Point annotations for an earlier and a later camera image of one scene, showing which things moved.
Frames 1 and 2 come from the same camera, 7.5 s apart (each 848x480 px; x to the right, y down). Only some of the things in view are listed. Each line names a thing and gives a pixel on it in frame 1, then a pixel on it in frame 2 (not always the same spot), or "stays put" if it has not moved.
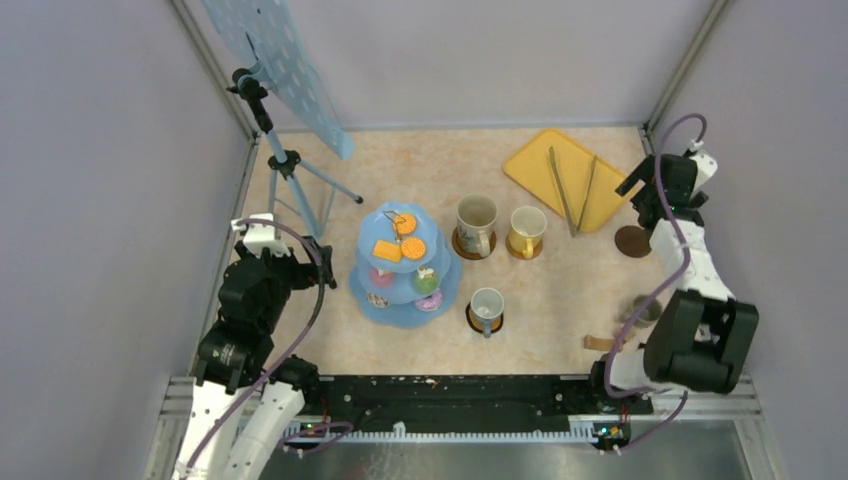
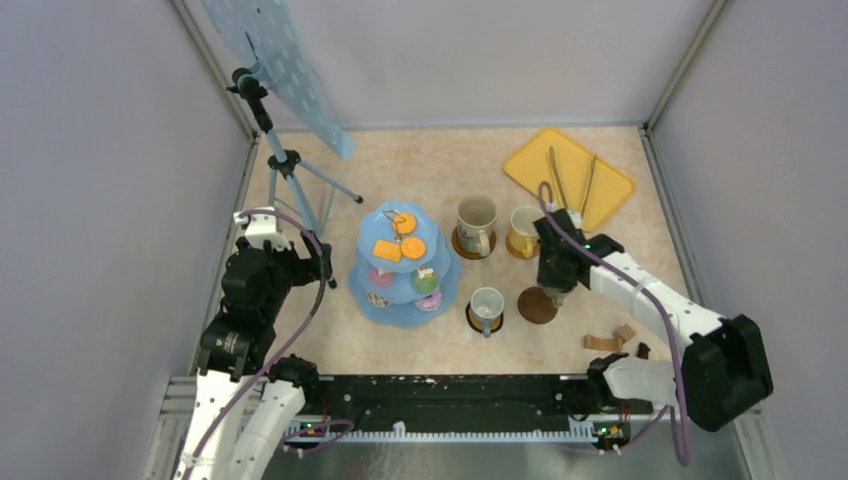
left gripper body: (301, 275) stays put
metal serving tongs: (573, 228) stays put
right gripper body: (642, 172) → (549, 273)
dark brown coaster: (633, 241) → (536, 305)
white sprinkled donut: (378, 301) stays put
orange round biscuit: (406, 227) stays put
